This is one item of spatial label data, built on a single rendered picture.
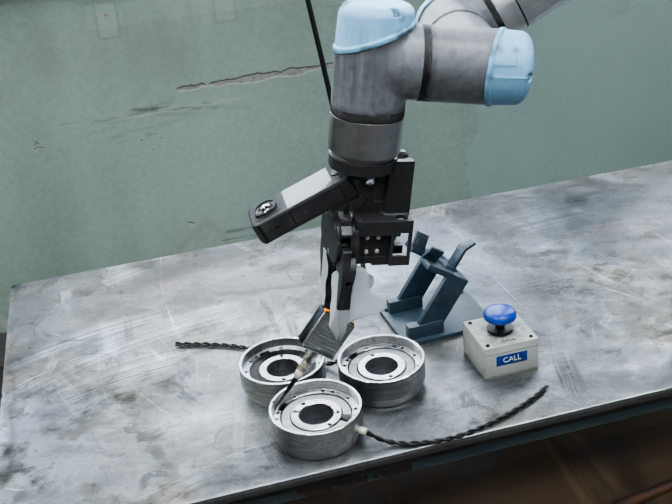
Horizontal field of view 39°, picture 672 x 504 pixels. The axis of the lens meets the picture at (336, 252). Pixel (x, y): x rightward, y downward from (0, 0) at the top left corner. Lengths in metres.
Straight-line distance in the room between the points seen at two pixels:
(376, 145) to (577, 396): 0.40
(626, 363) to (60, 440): 0.68
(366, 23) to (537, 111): 2.10
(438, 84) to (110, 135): 1.82
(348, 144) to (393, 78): 0.08
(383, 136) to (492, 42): 0.14
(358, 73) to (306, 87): 1.79
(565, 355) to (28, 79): 1.77
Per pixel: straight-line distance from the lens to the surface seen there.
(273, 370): 1.20
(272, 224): 0.98
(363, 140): 0.95
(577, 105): 3.05
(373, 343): 1.20
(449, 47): 0.94
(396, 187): 1.00
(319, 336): 1.06
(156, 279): 1.49
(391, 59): 0.93
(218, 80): 2.67
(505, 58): 0.95
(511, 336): 1.18
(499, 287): 1.38
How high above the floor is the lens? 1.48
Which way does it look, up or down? 27 degrees down
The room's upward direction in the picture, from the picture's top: 5 degrees counter-clockwise
